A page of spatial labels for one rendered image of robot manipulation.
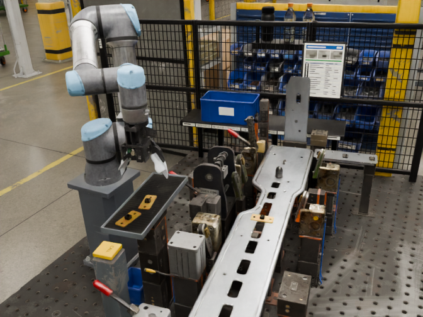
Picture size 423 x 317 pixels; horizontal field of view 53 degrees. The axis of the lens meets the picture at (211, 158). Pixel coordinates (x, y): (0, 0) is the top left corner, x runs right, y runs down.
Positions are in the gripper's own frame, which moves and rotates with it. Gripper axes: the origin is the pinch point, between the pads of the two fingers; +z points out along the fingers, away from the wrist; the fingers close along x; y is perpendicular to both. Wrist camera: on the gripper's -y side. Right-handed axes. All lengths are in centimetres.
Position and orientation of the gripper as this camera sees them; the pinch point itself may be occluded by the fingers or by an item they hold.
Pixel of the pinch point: (145, 176)
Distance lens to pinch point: 137.8
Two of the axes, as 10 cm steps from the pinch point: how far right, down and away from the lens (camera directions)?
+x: 9.8, 0.6, -1.9
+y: -2.0, 4.4, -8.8
